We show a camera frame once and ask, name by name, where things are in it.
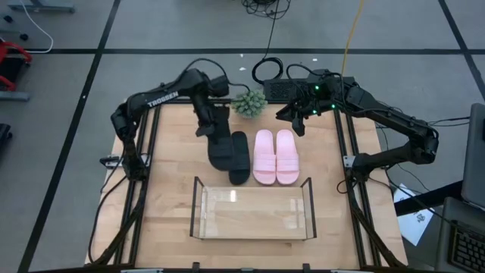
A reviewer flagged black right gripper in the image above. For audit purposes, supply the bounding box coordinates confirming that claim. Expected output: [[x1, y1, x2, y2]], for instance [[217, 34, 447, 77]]
[[275, 94, 323, 137]]

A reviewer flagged black slide sandal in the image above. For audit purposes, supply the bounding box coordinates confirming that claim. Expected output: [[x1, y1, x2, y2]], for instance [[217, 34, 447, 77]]
[[207, 106, 234, 172], [228, 130, 252, 187]]

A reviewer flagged pink slide sandal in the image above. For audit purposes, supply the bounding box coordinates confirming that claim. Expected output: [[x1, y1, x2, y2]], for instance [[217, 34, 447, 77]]
[[275, 129, 301, 186], [252, 129, 277, 186]]

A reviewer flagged black computer box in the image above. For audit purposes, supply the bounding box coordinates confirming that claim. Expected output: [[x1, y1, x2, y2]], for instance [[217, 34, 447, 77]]
[[263, 77, 357, 102]]

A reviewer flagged green artificial plant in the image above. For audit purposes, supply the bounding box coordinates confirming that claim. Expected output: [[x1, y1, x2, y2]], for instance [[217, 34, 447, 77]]
[[230, 89, 268, 119]]

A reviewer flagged white paper sheet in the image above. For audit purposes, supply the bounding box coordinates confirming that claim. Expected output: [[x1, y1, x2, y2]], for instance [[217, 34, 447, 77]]
[[393, 184, 436, 246]]

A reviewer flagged grey laptop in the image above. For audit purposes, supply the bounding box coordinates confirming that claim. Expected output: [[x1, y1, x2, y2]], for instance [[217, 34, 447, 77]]
[[460, 102, 485, 212]]

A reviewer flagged grey side desk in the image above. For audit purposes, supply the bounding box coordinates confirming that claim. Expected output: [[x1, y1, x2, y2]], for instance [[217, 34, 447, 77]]
[[434, 196, 485, 273]]

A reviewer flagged grey desk leg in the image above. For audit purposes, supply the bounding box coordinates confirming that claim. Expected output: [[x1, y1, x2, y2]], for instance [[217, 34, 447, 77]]
[[7, 0, 76, 14], [0, 90, 30, 102]]

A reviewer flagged red step stool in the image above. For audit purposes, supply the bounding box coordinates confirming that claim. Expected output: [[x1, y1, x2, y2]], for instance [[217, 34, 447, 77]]
[[0, 39, 33, 92]]

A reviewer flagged black keyboard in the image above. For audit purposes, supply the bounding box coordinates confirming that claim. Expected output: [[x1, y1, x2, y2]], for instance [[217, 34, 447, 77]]
[[449, 221, 485, 273]]

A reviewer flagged coiled black cable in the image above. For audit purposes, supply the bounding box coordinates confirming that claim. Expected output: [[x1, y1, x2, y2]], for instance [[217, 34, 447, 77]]
[[251, 0, 285, 85]]

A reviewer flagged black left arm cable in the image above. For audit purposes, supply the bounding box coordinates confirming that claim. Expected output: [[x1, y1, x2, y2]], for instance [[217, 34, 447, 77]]
[[183, 57, 252, 93]]

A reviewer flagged clear acrylic shelf black frame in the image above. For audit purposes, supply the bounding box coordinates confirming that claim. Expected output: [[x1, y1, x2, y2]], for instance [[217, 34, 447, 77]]
[[189, 176, 318, 241]]

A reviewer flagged yellow cable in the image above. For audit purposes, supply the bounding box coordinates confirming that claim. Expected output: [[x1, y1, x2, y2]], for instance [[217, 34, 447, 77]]
[[340, 0, 365, 77]]

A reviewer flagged black aluminium table frame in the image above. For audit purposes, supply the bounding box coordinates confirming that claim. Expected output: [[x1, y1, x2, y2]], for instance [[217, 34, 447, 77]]
[[89, 99, 408, 273]]

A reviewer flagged tangled black cable bundle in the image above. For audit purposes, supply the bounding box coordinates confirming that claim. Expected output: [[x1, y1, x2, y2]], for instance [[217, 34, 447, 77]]
[[241, 0, 292, 20]]

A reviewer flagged white cable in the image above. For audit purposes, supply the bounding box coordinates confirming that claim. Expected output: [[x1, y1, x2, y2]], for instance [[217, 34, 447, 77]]
[[18, 0, 55, 55]]

